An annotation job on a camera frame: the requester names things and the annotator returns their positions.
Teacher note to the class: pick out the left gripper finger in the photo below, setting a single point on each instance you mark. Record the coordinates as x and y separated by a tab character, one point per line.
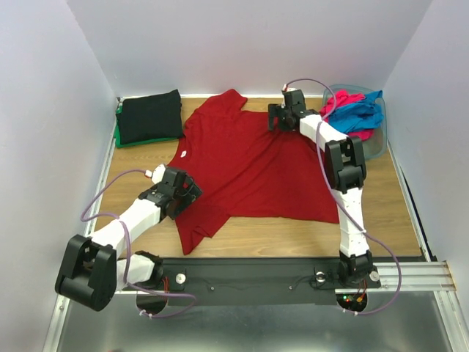
192	190
178	205

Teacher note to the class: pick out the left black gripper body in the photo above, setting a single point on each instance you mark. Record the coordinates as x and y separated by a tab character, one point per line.
181	194

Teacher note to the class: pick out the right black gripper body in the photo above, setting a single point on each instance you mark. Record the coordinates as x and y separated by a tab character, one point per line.
275	114

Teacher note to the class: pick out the red t-shirt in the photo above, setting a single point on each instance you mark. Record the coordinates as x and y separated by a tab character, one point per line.
245	170

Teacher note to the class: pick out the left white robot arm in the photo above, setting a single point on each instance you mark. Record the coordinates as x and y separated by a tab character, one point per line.
96	266

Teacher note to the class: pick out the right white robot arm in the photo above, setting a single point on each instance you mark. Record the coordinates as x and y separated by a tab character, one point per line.
343	164

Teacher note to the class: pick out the pink t-shirt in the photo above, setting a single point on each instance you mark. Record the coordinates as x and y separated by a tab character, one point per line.
342	120

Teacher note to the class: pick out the blue t-shirt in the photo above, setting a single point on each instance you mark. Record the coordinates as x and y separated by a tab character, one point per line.
370	112

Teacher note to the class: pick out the folded green t-shirt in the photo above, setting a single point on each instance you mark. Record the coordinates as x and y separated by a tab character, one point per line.
118	139

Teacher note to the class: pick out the folded black t-shirt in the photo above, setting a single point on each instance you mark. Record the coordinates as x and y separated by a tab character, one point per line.
151	117

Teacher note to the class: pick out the grey plastic basket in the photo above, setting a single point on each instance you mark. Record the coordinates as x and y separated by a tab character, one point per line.
376	145

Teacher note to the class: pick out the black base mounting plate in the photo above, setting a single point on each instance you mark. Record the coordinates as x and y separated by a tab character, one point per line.
260	281

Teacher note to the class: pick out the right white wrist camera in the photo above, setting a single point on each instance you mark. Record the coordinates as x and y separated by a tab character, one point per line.
287	88

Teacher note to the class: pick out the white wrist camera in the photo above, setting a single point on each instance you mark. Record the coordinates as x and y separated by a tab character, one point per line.
156	175
287	88

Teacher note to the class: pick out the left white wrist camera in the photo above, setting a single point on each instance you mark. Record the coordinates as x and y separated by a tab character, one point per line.
156	175

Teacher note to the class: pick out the aluminium frame rail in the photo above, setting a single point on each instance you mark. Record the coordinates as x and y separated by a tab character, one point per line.
62	303

